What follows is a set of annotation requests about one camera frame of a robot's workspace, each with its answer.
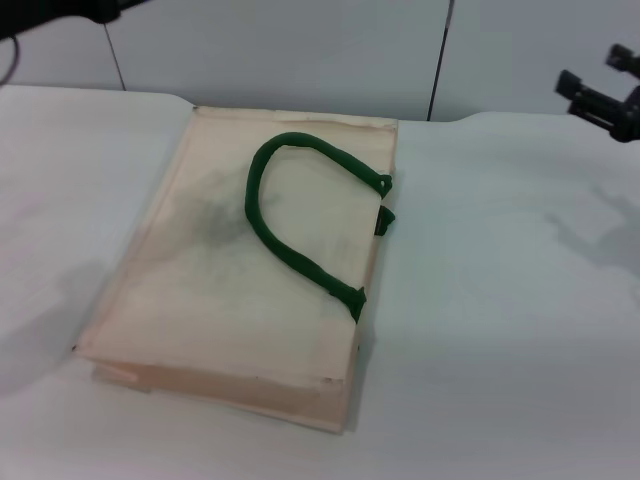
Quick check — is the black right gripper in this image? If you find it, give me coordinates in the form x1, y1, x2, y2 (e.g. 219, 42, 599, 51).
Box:
553, 43, 640, 144

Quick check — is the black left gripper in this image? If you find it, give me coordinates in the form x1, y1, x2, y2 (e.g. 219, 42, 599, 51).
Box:
0, 0, 151, 41

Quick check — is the cream handbag with green handles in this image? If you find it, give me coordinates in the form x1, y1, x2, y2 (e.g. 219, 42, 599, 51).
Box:
73, 104, 402, 437

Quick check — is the thin black left wrist cable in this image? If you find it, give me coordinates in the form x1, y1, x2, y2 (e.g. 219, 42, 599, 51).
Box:
0, 34, 22, 85

